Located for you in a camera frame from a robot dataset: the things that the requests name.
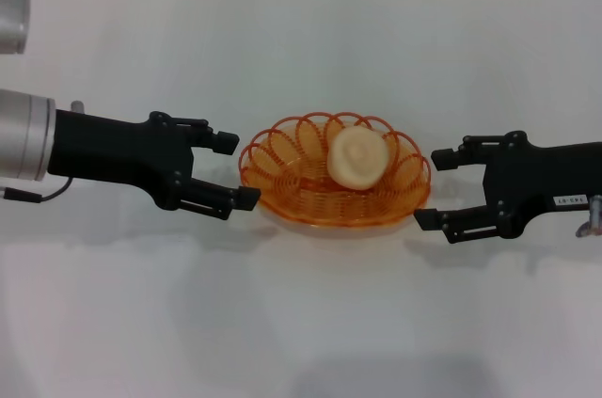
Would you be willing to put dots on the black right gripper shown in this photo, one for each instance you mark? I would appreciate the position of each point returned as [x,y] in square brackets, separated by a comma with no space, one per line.
[531,177]

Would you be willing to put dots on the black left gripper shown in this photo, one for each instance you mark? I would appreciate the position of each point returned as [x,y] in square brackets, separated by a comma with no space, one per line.
[122,153]

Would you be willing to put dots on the pale beige bread bun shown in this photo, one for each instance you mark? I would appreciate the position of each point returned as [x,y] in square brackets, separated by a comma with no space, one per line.
[357,158]

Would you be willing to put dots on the orange yellow woven basket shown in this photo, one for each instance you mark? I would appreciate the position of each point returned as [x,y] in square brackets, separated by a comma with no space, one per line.
[338,207]

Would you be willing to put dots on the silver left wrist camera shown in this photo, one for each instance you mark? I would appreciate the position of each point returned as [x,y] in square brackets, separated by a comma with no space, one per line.
[11,7]

